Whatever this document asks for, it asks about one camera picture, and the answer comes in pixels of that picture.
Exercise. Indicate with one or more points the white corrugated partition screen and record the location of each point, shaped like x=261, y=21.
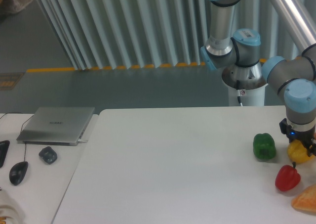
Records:
x=151, y=33

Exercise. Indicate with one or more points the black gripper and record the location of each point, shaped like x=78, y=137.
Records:
x=303, y=133

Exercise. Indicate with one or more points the dark blue earbuds case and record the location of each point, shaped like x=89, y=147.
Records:
x=48, y=155

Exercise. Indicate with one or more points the green bell pepper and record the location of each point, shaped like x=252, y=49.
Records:
x=264, y=146

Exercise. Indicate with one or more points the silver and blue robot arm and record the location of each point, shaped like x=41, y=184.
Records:
x=294, y=81

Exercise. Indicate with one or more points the orange bread piece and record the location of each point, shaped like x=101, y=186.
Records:
x=306, y=201

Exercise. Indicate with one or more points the red bell pepper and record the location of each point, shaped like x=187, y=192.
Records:
x=287, y=178

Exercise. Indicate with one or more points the black keyboard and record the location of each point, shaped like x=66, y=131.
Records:
x=4, y=146

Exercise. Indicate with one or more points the floor warning sticker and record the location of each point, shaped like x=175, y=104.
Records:
x=9, y=80

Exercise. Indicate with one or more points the black computer mouse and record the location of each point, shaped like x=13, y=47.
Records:
x=18, y=172

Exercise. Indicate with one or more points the yellow bell pepper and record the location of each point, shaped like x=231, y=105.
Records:
x=298, y=153

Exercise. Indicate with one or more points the silver closed laptop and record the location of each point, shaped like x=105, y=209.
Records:
x=56, y=125

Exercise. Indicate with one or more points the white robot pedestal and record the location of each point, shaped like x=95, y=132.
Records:
x=255, y=97

